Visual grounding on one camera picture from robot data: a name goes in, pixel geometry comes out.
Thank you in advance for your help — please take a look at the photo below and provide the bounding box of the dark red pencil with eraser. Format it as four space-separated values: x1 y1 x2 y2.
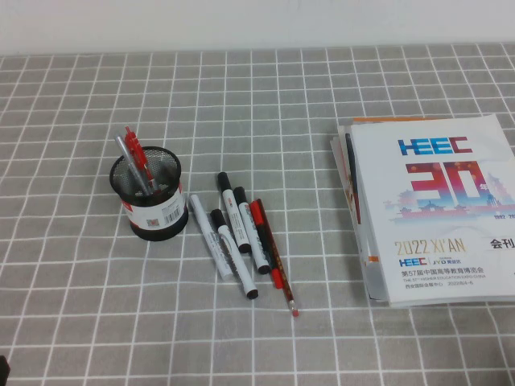
255 198 301 318

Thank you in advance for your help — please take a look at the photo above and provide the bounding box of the red and black pen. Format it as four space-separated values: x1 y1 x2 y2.
249 200 283 290

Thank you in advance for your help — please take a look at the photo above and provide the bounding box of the black mesh pen holder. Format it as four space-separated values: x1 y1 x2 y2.
109 146 189 242

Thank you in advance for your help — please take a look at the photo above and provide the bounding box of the red ballpoint pen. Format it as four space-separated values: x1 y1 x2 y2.
123 125 157 191

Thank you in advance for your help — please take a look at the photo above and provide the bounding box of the silver ballpoint pen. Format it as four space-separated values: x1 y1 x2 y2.
114 133 153 197

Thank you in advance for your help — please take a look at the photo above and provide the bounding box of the white marker with black cap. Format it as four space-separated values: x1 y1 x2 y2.
216 171 252 255
209 208 260 301
233 186 270 276

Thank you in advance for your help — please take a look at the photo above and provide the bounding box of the white paint marker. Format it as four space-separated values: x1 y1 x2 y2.
188 194 234 281

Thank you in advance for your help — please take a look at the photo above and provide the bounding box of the booklet with dark spine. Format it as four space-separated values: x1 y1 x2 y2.
344 133 364 227

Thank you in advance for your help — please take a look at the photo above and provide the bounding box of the white booklet with orange tab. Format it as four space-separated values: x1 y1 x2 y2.
329 124 391 303

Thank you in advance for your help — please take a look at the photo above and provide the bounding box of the grey checked tablecloth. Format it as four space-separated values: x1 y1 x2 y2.
0 42 515 386

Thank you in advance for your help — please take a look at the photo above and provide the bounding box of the orange-edged booklet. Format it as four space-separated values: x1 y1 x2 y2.
352 116 447 124

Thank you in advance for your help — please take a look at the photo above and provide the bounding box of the white HEEC booklet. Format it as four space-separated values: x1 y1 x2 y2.
348 113 515 309

